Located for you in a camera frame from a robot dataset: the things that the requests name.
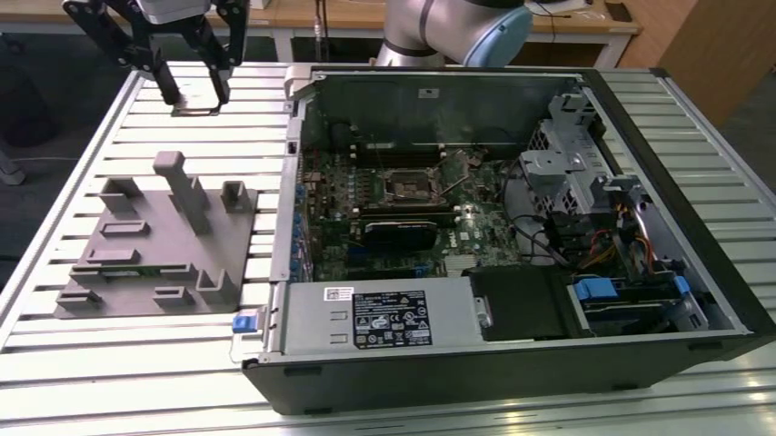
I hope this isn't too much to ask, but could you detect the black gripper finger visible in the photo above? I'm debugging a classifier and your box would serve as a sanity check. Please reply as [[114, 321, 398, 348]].
[[180, 0, 249, 104], [61, 0, 184, 104]]

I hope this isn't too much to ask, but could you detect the silver CPU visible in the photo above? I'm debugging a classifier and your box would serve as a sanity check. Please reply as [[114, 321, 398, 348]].
[[171, 103, 220, 118]]

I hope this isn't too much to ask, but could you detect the metal socket cover frame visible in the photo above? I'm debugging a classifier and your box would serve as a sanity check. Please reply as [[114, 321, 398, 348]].
[[439, 147, 486, 192]]

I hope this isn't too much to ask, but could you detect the CPU socket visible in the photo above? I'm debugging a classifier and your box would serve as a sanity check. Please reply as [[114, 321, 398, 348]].
[[384, 166, 454, 203]]

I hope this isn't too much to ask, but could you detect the grey case hinge block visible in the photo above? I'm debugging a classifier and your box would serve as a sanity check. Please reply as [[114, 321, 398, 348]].
[[283, 65, 317, 100]]

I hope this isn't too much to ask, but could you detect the wooden desk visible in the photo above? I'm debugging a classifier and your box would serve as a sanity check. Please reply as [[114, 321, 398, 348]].
[[0, 0, 645, 69]]

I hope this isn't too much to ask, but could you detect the grey stand foot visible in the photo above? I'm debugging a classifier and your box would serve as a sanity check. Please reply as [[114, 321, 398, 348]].
[[0, 135, 29, 186]]

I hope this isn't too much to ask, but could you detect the grey parts rack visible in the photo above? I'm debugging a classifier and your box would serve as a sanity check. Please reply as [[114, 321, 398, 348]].
[[52, 151, 259, 320]]

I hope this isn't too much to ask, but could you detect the green RAM stick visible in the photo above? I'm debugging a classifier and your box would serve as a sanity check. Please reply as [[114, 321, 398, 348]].
[[98, 266, 164, 277]]

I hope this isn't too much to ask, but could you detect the black graphics card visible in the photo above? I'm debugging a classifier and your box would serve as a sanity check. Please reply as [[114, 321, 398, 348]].
[[356, 219, 439, 252]]

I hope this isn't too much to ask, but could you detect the green motherboard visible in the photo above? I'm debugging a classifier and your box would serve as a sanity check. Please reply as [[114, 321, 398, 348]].
[[296, 144, 528, 281]]

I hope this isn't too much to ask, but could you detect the grey power supply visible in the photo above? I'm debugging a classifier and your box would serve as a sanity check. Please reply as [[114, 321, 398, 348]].
[[275, 276, 486, 355]]

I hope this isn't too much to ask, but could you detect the silver chipset heatsink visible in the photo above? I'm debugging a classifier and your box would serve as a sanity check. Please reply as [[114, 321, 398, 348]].
[[444, 255, 479, 278]]

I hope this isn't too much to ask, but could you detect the metal drive cage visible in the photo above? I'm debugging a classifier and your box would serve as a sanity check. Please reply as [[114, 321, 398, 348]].
[[518, 93, 613, 214]]

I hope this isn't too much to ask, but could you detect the small black box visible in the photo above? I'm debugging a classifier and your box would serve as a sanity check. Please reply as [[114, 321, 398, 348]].
[[603, 1, 635, 23]]

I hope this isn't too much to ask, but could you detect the black plastic shroud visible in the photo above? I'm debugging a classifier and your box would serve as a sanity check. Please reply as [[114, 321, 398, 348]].
[[466, 265, 595, 342]]

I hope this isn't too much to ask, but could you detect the black PC case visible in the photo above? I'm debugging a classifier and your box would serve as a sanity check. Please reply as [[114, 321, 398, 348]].
[[240, 63, 776, 417]]

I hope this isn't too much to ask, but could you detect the silver metal support bar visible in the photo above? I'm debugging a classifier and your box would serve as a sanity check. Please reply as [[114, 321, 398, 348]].
[[597, 175, 683, 276]]

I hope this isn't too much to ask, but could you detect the wooden cabinet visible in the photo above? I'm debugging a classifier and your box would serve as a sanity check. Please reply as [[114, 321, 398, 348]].
[[621, 0, 776, 128]]

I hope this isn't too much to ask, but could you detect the black hard disk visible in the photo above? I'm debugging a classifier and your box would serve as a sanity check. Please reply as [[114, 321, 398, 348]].
[[585, 302, 667, 336]]

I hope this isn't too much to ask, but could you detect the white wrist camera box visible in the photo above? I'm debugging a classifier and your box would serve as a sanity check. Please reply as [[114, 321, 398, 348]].
[[133, 0, 212, 26]]

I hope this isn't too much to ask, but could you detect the yellow wire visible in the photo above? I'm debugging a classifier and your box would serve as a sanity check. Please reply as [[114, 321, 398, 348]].
[[574, 247, 619, 272]]

